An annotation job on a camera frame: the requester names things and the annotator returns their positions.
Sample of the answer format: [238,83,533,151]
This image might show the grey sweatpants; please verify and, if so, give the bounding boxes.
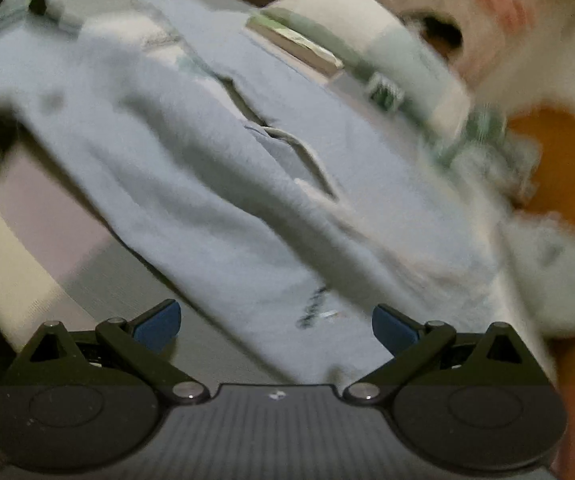
[0,0,519,386]

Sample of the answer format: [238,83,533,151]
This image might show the patchwork bed sheet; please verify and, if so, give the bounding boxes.
[0,0,559,386]

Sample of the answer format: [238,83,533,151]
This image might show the grey plush cushion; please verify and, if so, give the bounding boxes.
[500,212,575,339]

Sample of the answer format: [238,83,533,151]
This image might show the grey plush toy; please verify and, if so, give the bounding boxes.
[486,131,542,205]

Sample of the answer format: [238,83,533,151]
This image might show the green handheld fan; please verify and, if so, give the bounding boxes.
[434,105,507,168]

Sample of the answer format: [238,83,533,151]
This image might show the green white tissue pack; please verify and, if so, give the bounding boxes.
[365,72,406,114]

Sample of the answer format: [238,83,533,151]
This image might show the patchwork pillow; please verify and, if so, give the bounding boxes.
[261,0,473,140]

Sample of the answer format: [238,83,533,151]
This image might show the person behind pillow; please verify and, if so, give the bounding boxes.
[401,11,464,61]

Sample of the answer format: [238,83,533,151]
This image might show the green paperback book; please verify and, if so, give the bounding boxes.
[246,14,344,78]

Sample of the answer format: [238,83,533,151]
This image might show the pink patterned curtain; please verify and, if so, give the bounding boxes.
[326,0,575,91]

